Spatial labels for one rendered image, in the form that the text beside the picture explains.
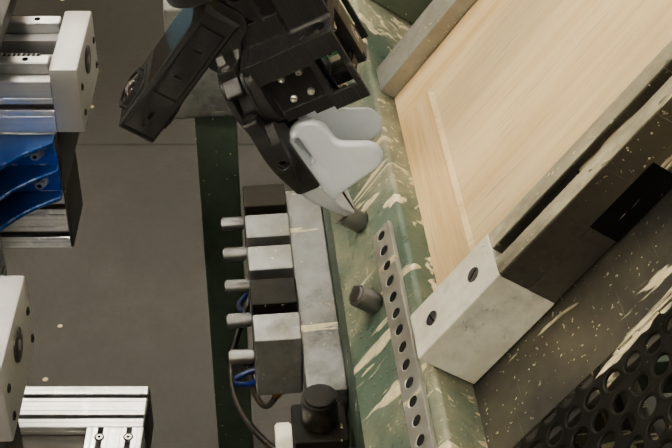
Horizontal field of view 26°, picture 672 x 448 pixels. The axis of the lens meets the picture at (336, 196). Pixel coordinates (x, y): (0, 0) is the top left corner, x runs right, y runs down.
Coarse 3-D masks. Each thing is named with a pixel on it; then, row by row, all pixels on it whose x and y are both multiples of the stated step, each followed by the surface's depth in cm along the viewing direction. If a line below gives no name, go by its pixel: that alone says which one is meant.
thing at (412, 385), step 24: (384, 240) 160; (384, 264) 158; (384, 288) 156; (408, 312) 150; (408, 336) 148; (408, 360) 146; (408, 384) 144; (408, 408) 142; (408, 432) 140; (432, 432) 137
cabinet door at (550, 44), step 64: (512, 0) 168; (576, 0) 156; (640, 0) 145; (448, 64) 174; (512, 64) 161; (576, 64) 150; (640, 64) 141; (448, 128) 168; (512, 128) 156; (576, 128) 145; (448, 192) 161; (512, 192) 150; (448, 256) 155
